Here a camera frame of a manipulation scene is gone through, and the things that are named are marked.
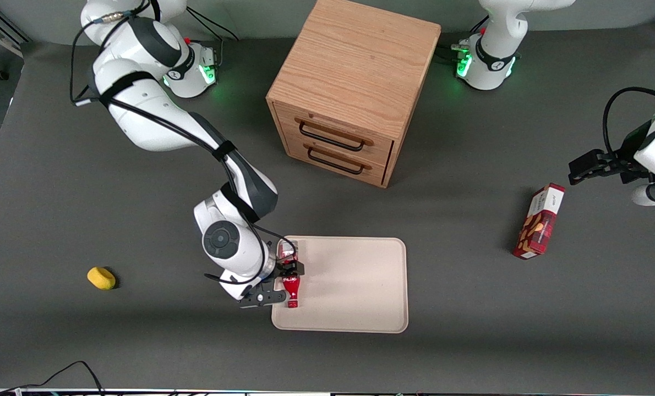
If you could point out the red snack box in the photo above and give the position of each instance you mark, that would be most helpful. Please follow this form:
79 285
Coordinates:
539 223

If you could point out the yellow sponge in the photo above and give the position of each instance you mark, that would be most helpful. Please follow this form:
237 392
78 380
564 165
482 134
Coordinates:
101 278

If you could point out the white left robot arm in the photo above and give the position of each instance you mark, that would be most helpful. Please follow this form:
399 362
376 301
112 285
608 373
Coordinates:
498 33

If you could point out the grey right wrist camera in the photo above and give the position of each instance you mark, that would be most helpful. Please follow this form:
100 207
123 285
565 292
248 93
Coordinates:
264 299

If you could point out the red coke bottle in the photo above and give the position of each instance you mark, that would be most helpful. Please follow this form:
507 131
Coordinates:
291 287

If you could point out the beige plastic tray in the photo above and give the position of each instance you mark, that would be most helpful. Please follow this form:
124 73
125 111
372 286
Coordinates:
355 286

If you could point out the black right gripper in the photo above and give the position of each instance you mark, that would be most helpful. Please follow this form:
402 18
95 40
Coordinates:
290 269

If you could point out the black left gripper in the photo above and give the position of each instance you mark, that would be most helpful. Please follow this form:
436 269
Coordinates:
622 163

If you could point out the wooden drawer cabinet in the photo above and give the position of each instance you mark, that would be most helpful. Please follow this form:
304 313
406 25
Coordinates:
355 71

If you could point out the wooden drawer front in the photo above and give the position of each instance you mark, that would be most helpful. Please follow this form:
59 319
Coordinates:
338 129
336 165

